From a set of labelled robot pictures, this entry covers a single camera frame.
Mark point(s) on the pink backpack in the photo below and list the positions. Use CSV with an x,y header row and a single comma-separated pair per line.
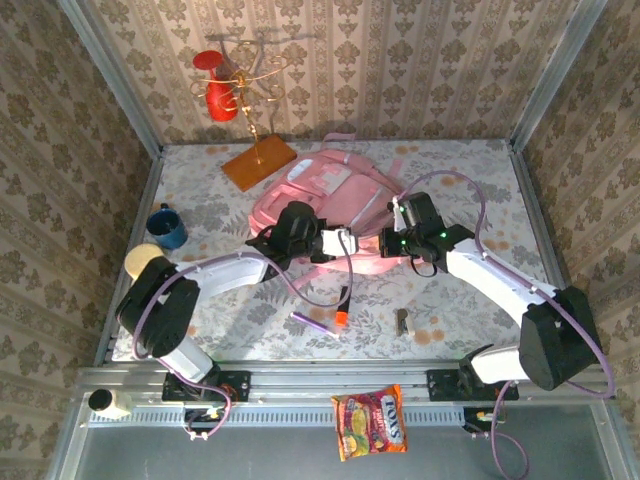
x,y
345,190

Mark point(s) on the purple pen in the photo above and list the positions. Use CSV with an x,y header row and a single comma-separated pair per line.
x,y
315,323

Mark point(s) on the gold mug tree stand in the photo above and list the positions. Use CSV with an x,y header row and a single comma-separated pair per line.
x,y
257,162

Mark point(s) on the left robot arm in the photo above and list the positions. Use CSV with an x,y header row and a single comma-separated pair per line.
x,y
225,272

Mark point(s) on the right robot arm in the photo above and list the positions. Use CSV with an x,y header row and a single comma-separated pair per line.
x,y
490,275

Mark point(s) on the orange red candy bag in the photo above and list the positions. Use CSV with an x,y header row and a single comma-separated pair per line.
x,y
370,422

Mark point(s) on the black orange highlighter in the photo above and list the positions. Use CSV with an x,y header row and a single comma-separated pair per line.
x,y
342,312

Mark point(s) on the floral fern print tablecloth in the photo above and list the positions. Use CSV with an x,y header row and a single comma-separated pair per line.
x,y
440,320

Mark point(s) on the dark blue enamel mug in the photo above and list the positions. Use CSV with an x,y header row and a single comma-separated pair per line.
x,y
167,232

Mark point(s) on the red goblet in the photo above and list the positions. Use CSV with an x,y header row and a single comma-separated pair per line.
x,y
220,100

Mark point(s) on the cream round sponge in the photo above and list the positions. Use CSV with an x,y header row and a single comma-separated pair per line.
x,y
140,257

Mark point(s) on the small controller board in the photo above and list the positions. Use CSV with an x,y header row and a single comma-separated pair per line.
x,y
475,417
205,415

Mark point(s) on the white bottle black cap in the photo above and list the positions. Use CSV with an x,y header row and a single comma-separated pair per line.
x,y
112,405

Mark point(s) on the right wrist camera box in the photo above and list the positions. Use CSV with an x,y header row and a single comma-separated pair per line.
x,y
398,215

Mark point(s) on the wide aluminium frame rail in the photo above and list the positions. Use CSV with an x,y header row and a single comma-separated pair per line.
x,y
340,377

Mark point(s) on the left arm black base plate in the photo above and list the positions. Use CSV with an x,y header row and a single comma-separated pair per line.
x,y
240,385

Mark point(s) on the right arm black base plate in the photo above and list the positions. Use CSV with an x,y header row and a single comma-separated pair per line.
x,y
442,385

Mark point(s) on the aluminium frame post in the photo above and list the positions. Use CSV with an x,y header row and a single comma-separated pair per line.
x,y
114,80
556,75

